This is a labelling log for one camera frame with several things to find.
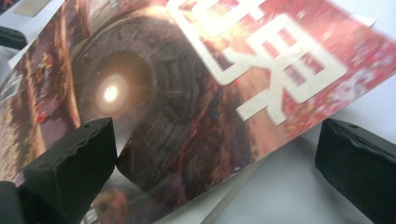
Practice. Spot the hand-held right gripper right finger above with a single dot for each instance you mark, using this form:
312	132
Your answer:
358	174

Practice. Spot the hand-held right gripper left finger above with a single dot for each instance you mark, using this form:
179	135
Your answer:
71	174

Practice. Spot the red tunnel art magazine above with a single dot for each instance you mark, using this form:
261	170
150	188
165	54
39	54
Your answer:
186	93

